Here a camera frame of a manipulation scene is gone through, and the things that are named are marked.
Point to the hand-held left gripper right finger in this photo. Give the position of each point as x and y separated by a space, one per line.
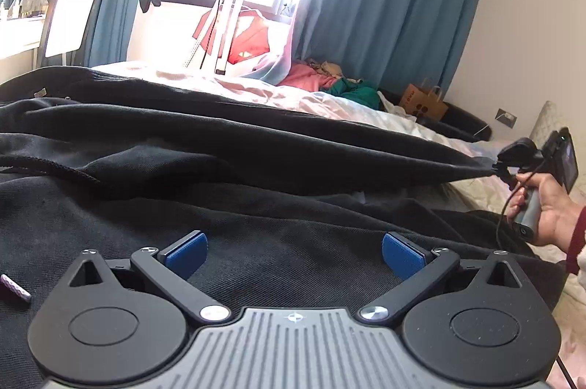
403 254

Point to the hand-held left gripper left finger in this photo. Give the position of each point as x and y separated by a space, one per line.
187 254

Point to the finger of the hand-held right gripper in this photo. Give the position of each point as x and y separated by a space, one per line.
504 171

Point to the person's right forearm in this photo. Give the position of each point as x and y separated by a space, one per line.
577 242

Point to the person's right hand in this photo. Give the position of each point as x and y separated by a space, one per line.
556 215

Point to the beige headboard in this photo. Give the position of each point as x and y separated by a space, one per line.
547 119

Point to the black sofa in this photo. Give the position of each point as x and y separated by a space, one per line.
462 126

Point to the brown paper bag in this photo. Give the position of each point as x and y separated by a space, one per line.
423 103

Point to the white plastic bag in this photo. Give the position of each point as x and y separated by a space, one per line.
398 109

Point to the green cloth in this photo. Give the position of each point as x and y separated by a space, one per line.
355 91

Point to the beige cloth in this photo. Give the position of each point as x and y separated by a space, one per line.
327 68

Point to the pink cloth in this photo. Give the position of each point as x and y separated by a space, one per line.
304 75

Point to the red garment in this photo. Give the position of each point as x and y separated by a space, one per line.
249 39

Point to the white backed chair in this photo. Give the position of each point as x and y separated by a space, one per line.
71 21

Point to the white vanity desk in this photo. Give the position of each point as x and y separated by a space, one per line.
18 36

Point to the row of cosmetic bottles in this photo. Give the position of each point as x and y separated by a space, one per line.
32 4

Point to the wall socket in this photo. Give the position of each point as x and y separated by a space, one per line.
507 117

